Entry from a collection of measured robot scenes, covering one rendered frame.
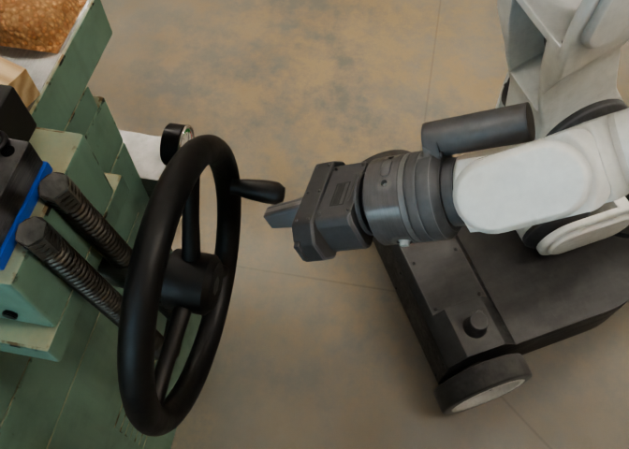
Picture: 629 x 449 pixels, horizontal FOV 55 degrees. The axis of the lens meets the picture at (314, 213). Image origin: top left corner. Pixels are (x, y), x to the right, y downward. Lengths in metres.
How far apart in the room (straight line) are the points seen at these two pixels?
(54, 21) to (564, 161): 0.52
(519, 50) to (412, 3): 1.21
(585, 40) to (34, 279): 0.60
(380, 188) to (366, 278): 0.94
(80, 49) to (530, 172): 0.48
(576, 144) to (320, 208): 0.25
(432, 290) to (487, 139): 0.77
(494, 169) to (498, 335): 0.78
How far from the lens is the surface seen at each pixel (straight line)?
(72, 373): 0.85
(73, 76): 0.72
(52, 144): 0.54
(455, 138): 0.56
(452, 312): 1.26
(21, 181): 0.49
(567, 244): 1.31
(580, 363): 1.54
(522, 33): 0.91
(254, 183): 0.64
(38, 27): 0.71
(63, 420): 0.85
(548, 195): 0.51
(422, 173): 0.55
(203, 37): 2.01
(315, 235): 0.60
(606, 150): 0.52
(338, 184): 0.62
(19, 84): 0.64
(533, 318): 1.35
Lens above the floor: 1.36
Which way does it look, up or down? 60 degrees down
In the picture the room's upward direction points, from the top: straight up
